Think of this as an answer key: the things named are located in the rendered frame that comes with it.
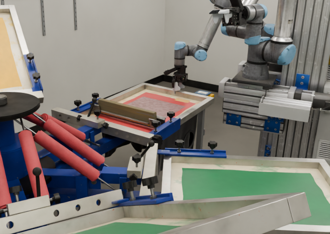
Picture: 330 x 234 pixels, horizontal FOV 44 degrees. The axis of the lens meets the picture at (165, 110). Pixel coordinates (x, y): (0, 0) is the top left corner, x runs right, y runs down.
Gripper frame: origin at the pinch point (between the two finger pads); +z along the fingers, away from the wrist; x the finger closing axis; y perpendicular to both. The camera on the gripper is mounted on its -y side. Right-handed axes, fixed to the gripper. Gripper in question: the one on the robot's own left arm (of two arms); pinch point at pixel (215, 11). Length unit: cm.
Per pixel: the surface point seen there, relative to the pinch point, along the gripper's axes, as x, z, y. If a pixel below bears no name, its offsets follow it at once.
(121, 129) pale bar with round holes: 48, 21, 57
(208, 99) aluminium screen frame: 58, -60, 59
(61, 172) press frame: 32, 65, 62
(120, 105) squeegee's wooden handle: 73, 2, 52
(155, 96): 93, -43, 58
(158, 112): 70, -25, 62
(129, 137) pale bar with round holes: 43, 20, 61
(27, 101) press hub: 40, 72, 31
